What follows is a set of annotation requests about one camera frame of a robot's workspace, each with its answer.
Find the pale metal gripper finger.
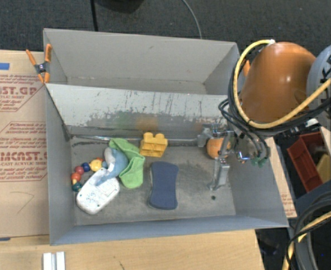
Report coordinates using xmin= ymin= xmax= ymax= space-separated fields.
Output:
xmin=197 ymin=127 xmax=220 ymax=148
xmin=206 ymin=158 xmax=230 ymax=192

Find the orange ball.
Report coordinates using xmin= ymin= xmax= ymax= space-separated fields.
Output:
xmin=206 ymin=137 xmax=232 ymax=160

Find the yellow toy building block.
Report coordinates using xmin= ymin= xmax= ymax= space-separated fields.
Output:
xmin=139 ymin=132 xmax=169 ymax=158

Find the dark blue sponge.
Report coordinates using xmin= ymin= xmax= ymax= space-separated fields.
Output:
xmin=148 ymin=161 xmax=180 ymax=211

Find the green cloth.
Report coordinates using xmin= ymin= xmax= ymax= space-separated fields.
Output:
xmin=108 ymin=138 xmax=146 ymax=190

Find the light blue soft toy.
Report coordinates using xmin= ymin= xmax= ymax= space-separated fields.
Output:
xmin=96 ymin=147 xmax=130 ymax=186

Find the grey metal bin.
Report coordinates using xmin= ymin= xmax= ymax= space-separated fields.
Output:
xmin=42 ymin=28 xmax=290 ymax=246

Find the white plastic box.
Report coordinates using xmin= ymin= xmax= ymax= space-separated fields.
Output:
xmin=75 ymin=168 xmax=121 ymax=215

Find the brown cardboard board red print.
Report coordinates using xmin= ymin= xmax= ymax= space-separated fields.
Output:
xmin=0 ymin=48 xmax=51 ymax=240

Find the colourful bead ring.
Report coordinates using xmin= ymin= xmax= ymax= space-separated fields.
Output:
xmin=71 ymin=157 xmax=108 ymax=192

